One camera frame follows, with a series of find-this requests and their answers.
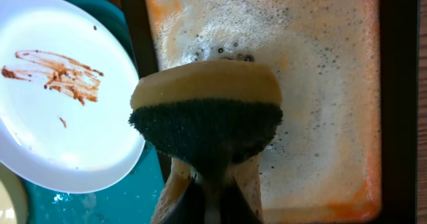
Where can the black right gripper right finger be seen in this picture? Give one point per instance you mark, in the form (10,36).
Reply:
(234,208)

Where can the yellow green sponge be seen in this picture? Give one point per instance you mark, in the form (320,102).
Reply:
(212,118)

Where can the black tray with soapy water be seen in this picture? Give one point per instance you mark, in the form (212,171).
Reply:
(346,150)

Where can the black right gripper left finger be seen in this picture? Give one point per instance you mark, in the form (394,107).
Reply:
(190,208)

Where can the teal plastic tray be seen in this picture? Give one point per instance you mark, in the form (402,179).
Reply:
(131,200)

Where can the white plate with brown smears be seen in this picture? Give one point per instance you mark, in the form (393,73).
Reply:
(66,83)

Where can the yellow plate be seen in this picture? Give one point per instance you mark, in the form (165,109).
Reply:
(14,203)

